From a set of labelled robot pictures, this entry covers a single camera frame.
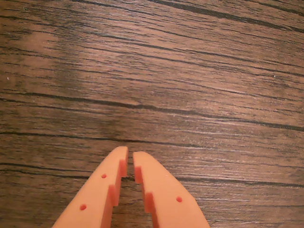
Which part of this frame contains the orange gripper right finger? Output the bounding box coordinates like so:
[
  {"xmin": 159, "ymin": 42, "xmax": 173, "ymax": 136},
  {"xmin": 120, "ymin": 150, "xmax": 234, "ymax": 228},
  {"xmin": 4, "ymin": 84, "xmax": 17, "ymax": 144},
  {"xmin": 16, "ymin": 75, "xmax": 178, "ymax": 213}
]
[{"xmin": 132, "ymin": 151, "xmax": 210, "ymax": 228}]

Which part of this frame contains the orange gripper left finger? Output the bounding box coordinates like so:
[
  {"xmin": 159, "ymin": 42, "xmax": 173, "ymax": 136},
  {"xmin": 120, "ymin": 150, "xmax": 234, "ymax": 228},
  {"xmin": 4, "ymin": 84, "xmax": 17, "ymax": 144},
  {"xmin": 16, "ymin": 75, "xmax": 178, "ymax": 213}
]
[{"xmin": 51, "ymin": 146, "xmax": 129, "ymax": 228}]

